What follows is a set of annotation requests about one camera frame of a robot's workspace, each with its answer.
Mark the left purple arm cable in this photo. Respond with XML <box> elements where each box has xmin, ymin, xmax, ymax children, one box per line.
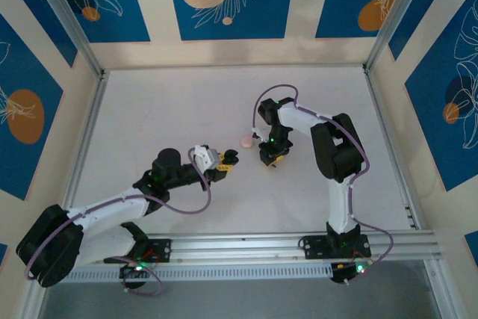
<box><xmin>24</xmin><ymin>146</ymin><xmax>213</xmax><ymax>297</ymax></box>

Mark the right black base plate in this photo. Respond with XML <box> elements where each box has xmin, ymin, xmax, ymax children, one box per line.
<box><xmin>300</xmin><ymin>235</ymin><xmax>372</xmax><ymax>261</ymax></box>

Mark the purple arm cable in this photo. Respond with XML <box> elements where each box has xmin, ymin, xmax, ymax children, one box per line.
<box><xmin>24</xmin><ymin>146</ymin><xmax>213</xmax><ymax>297</ymax></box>
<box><xmin>252</xmin><ymin>84</ymin><xmax>395</xmax><ymax>285</ymax></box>

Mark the controller board with led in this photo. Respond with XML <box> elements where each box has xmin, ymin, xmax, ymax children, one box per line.
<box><xmin>330</xmin><ymin>261</ymin><xmax>370</xmax><ymax>285</ymax></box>
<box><xmin>119</xmin><ymin>261</ymin><xmax>155</xmax><ymax>283</ymax></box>

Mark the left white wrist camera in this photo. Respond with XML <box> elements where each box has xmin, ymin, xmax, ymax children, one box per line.
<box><xmin>193</xmin><ymin>143</ymin><xmax>222</xmax><ymax>171</ymax></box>

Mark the aluminium side rail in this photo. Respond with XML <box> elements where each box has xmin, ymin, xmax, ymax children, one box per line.
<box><xmin>364</xmin><ymin>68</ymin><xmax>422</xmax><ymax>231</ymax></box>
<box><xmin>54</xmin><ymin>70</ymin><xmax>110</xmax><ymax>238</ymax></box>

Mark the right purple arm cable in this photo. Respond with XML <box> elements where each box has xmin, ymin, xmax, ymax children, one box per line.
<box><xmin>252</xmin><ymin>84</ymin><xmax>395</xmax><ymax>285</ymax></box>

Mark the aluminium frame post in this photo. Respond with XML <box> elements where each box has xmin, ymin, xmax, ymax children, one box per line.
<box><xmin>26</xmin><ymin>0</ymin><xmax>105</xmax><ymax>78</ymax></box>
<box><xmin>362</xmin><ymin>0</ymin><xmax>437</xmax><ymax>73</ymax></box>

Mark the aluminium cross rail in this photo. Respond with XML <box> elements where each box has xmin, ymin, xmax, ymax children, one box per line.
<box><xmin>31</xmin><ymin>229</ymin><xmax>444</xmax><ymax>268</ymax></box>

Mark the grey slotted cable duct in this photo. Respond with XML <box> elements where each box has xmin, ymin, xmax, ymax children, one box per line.
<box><xmin>63</xmin><ymin>261</ymin><xmax>334</xmax><ymax>283</ymax></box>

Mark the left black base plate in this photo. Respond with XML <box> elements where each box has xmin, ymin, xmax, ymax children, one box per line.
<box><xmin>122</xmin><ymin>238</ymin><xmax>173</xmax><ymax>264</ymax></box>

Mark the right controller board with LED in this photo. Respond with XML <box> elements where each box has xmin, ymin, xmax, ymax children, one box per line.
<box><xmin>330</xmin><ymin>261</ymin><xmax>370</xmax><ymax>285</ymax></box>

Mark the left controller board with LED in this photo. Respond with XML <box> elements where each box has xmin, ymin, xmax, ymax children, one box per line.
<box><xmin>119</xmin><ymin>261</ymin><xmax>155</xmax><ymax>283</ymax></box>

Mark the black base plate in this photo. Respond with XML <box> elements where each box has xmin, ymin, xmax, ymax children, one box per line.
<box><xmin>122</xmin><ymin>238</ymin><xmax>173</xmax><ymax>264</ymax></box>
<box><xmin>300</xmin><ymin>235</ymin><xmax>372</xmax><ymax>261</ymax></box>

